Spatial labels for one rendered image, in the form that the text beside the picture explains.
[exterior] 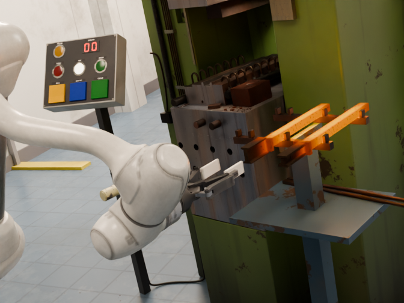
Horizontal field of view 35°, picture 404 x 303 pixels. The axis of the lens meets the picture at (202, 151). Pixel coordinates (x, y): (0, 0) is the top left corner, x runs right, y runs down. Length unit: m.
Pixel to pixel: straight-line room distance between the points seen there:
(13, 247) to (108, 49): 1.01
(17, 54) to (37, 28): 4.23
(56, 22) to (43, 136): 4.73
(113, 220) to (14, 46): 0.54
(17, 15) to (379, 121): 3.94
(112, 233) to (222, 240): 1.24
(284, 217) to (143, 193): 0.76
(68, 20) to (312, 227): 4.67
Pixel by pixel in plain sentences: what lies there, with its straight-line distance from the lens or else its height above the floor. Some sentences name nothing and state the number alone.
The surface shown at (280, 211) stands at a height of 0.68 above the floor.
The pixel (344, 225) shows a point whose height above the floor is 0.68.
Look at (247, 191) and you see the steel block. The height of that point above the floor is 0.62.
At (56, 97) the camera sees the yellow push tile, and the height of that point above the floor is 1.00.
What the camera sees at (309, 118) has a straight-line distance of 1.87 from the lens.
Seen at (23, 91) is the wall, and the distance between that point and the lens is 5.64.
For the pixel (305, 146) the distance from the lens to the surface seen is 1.63.
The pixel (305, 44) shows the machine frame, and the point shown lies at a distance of 2.18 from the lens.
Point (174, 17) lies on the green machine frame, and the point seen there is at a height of 1.22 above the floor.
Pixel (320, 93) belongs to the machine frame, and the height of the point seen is 0.93.
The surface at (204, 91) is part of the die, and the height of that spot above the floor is 0.97.
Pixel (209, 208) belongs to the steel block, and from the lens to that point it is 2.47.
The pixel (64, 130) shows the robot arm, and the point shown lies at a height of 1.17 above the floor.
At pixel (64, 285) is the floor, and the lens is 3.33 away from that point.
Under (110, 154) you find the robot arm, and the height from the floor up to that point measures 1.13.
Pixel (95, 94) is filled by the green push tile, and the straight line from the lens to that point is 2.56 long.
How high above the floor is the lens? 1.48
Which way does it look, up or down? 18 degrees down
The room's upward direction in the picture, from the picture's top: 11 degrees counter-clockwise
